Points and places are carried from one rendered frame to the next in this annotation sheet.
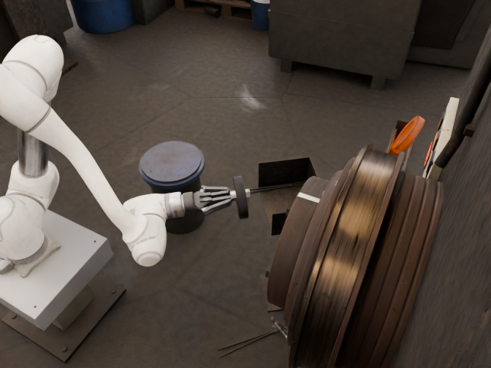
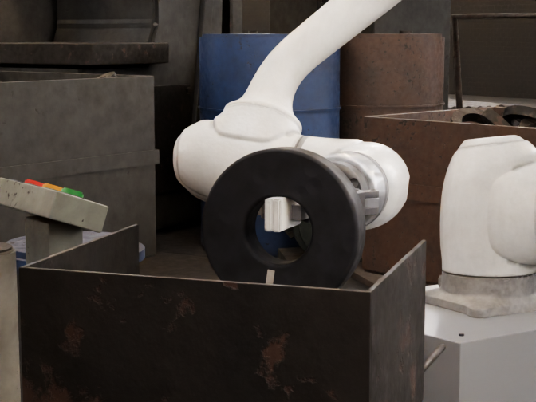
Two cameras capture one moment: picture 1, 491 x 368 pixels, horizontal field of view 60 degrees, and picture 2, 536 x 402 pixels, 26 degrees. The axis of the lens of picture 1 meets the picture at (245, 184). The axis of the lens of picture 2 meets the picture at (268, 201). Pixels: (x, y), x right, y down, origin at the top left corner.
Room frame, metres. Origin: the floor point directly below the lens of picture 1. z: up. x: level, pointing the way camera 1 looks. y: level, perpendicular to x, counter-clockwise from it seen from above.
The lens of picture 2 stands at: (1.50, -0.96, 0.89)
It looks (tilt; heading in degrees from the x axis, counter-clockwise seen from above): 8 degrees down; 116
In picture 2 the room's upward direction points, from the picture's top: straight up
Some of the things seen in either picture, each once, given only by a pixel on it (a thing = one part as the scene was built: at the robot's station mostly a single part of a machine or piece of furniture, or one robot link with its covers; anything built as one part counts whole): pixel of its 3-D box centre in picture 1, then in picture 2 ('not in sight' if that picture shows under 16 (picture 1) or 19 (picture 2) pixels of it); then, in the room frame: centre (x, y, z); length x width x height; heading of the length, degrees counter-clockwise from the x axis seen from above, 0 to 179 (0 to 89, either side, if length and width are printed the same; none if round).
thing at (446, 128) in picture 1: (435, 158); not in sight; (0.74, -0.45, 1.15); 0.26 x 0.02 x 0.18; 153
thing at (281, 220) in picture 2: not in sight; (287, 211); (1.04, 0.02, 0.72); 0.07 x 0.01 x 0.03; 98
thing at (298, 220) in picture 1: (301, 242); not in sight; (0.53, -0.11, 1.11); 0.28 x 0.06 x 0.28; 153
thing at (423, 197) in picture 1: (387, 273); not in sight; (0.45, -0.27, 1.11); 0.47 x 0.10 x 0.47; 153
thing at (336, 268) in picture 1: (346, 258); not in sight; (0.49, -0.20, 1.11); 0.47 x 0.06 x 0.47; 153
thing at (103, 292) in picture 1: (55, 289); not in sight; (1.00, 0.86, 0.16); 0.40 x 0.40 x 0.31; 60
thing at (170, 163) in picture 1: (177, 190); not in sight; (1.54, 0.36, 0.22); 0.32 x 0.32 x 0.43
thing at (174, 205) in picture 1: (175, 204); (344, 191); (1.00, 0.25, 0.71); 0.09 x 0.06 x 0.09; 8
